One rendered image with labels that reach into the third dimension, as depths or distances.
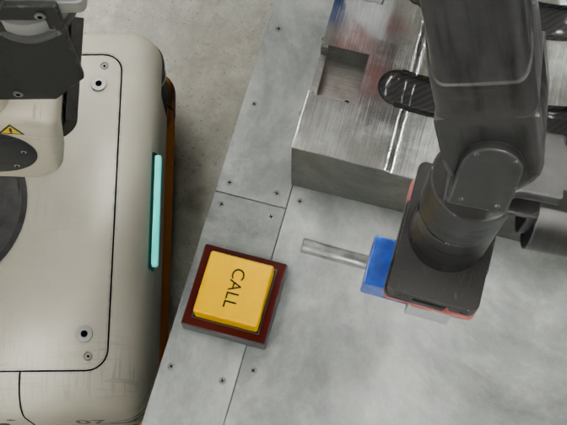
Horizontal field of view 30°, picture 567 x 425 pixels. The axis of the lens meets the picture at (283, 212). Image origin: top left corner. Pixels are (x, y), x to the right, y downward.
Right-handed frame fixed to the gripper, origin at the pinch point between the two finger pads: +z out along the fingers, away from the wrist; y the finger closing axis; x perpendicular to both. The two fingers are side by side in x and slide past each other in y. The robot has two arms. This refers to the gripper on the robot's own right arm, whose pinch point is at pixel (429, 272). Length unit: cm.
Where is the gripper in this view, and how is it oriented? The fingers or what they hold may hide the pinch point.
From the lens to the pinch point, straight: 84.9
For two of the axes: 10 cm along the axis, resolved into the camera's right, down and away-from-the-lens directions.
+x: -9.6, -2.6, 0.8
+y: 2.7, -9.0, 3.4
